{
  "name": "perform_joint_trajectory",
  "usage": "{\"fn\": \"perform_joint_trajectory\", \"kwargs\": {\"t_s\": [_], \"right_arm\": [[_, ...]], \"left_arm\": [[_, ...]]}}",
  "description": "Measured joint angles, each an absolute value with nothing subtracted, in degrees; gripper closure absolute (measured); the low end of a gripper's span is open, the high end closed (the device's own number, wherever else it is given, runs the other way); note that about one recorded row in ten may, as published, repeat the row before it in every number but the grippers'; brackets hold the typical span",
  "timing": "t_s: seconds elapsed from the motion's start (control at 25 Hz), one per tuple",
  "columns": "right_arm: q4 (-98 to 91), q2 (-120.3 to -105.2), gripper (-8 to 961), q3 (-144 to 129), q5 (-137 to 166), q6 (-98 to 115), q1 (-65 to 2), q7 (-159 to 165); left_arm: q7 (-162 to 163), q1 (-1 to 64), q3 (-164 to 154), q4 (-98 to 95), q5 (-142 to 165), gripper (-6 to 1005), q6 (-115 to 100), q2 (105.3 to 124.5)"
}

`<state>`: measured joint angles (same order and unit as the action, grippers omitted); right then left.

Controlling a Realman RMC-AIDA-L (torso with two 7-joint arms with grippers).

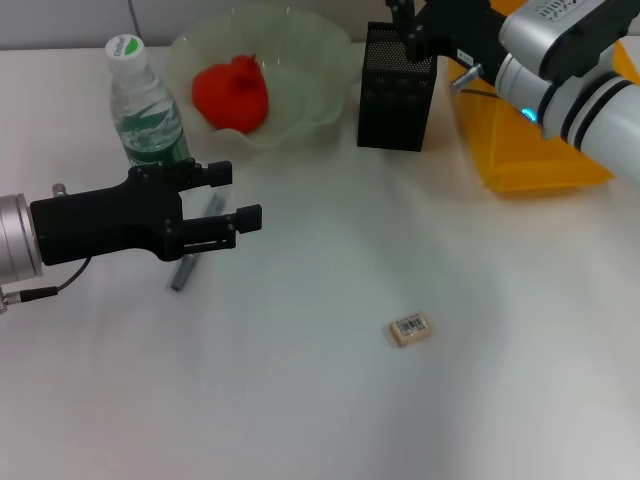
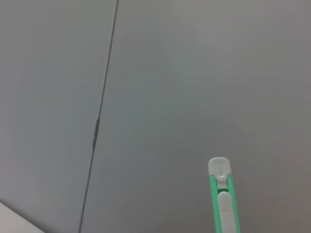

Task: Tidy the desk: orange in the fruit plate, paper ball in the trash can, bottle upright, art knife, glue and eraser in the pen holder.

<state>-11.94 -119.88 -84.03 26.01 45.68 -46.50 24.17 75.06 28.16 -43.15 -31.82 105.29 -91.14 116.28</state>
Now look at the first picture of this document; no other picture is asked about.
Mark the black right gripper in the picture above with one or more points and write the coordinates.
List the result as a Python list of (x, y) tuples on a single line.
[(465, 30)]

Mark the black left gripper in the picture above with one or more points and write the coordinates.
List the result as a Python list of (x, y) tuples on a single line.
[(105, 225)]

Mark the grey marker pen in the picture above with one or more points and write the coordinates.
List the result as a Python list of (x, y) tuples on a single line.
[(182, 272)]

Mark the red-orange fruit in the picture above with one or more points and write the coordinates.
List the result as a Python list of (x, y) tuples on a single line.
[(230, 97)]

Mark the clear green-label water bottle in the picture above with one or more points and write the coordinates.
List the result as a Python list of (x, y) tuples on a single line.
[(145, 125)]

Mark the beige eraser with barcode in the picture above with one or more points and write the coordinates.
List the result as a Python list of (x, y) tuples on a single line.
[(411, 329)]

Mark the black mesh pen holder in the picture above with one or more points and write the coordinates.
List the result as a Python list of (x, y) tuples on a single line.
[(395, 100)]

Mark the translucent green fruit bowl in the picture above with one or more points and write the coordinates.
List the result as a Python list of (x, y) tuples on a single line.
[(305, 75)]

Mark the yellow plastic bin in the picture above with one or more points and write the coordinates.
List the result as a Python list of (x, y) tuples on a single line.
[(530, 160)]

